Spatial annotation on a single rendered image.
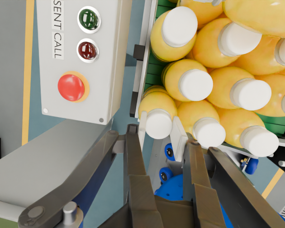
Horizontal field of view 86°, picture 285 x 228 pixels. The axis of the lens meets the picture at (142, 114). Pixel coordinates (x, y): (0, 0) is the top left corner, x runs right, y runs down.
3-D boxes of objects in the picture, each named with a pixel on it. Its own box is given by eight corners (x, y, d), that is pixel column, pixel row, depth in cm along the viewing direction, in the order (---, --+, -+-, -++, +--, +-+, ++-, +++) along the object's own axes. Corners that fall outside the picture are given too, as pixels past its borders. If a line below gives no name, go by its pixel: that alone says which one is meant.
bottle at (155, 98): (174, 98, 40) (191, 123, 23) (155, 115, 42) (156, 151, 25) (157, 78, 39) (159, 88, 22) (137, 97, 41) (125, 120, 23)
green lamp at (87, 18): (80, 29, 19) (76, 26, 18) (81, 8, 18) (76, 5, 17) (97, 31, 19) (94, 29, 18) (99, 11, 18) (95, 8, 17)
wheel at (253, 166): (243, 174, 38) (252, 179, 37) (249, 159, 37) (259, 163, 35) (245, 167, 41) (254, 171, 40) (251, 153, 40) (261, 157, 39)
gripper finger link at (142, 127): (141, 155, 16) (134, 154, 16) (144, 129, 23) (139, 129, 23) (145, 130, 15) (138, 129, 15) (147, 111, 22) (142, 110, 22)
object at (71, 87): (61, 97, 22) (56, 99, 21) (61, 71, 21) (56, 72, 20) (86, 102, 22) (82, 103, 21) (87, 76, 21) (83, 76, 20)
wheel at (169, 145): (173, 165, 37) (178, 163, 38) (177, 149, 36) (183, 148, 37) (161, 155, 40) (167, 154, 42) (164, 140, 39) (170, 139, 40)
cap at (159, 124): (176, 122, 23) (178, 126, 21) (157, 138, 24) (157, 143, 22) (159, 104, 22) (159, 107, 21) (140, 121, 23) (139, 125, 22)
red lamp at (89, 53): (79, 58, 20) (75, 58, 19) (80, 40, 19) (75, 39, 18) (96, 61, 20) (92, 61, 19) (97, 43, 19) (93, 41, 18)
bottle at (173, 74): (159, 88, 40) (165, 106, 22) (162, 60, 38) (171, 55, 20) (187, 91, 40) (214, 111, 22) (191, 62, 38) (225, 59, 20)
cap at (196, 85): (177, 97, 22) (179, 99, 20) (181, 68, 21) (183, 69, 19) (204, 99, 22) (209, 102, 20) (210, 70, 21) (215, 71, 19)
